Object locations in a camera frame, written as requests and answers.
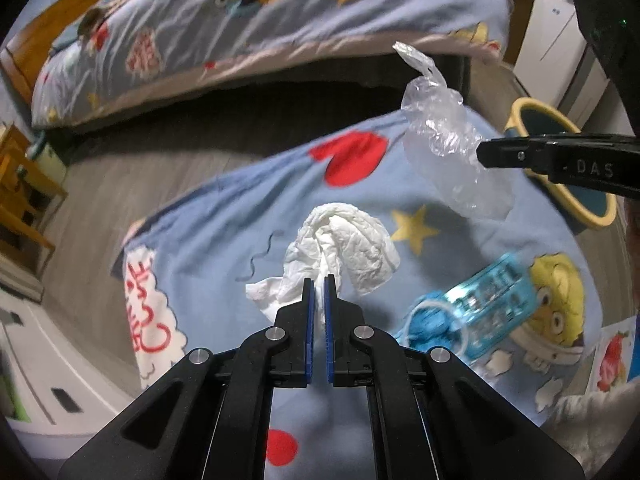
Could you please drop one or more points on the blue face mask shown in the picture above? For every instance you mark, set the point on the blue face mask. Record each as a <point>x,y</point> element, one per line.
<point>430,322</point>

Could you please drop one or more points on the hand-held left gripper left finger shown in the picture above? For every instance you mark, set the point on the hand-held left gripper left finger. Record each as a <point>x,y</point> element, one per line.
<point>310,310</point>

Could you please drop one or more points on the pale green waste bin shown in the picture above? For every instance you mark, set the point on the pale green waste bin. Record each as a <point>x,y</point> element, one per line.
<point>52,165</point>

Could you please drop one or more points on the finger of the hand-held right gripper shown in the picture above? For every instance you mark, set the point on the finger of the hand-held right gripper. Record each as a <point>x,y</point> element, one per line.
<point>510,155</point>

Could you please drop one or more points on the yellow bin with teal inside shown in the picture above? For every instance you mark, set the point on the yellow bin with teal inside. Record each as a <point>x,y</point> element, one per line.
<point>542,122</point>

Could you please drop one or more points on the wooden stool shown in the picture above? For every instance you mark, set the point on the wooden stool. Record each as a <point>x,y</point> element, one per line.
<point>20,170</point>

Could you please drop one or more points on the grey cabinet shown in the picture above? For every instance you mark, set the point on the grey cabinet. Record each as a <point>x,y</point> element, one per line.
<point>590,85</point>

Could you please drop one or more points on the person's grey fleece clothing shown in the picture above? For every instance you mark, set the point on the person's grey fleece clothing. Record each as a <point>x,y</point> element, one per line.
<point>585,425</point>

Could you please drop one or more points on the white cabinet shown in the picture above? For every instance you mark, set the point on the white cabinet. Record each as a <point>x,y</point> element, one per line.
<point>545,25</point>

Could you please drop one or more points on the wooden bed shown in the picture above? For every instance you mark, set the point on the wooden bed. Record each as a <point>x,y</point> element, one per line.
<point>30,35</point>

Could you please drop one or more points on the teal pill blister pack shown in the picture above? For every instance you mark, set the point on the teal pill blister pack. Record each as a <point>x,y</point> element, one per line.
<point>495,300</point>

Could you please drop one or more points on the strawberry printed paper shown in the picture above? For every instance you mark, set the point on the strawberry printed paper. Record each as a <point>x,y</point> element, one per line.
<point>610,355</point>

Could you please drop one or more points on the blue cartoon blanket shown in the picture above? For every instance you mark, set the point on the blue cartoon blanket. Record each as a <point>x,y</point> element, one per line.
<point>225,220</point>

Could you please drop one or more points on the clear plastic bag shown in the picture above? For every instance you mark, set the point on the clear plastic bag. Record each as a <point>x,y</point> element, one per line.
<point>440,120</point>

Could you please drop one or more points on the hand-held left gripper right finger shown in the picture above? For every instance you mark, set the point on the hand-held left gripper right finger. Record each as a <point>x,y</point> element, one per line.
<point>328,310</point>

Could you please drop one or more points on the white tissue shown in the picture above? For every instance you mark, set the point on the white tissue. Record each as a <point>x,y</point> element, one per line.
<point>350,240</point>

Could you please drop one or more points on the small dark object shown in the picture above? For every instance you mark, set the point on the small dark object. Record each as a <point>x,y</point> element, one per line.
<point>90,23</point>

